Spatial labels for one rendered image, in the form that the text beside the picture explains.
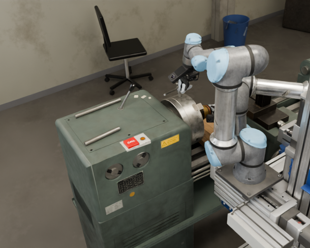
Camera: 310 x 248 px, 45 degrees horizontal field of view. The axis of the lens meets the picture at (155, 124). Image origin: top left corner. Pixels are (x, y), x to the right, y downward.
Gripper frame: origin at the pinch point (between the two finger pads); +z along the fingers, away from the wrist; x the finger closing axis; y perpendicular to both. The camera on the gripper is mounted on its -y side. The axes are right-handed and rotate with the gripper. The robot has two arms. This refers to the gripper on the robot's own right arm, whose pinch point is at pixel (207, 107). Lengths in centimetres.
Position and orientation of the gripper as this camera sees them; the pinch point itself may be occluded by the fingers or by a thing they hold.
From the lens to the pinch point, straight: 241.5
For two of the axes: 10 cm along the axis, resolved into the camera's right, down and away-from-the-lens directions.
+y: 8.6, -3.4, 3.9
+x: -0.6, -8.1, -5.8
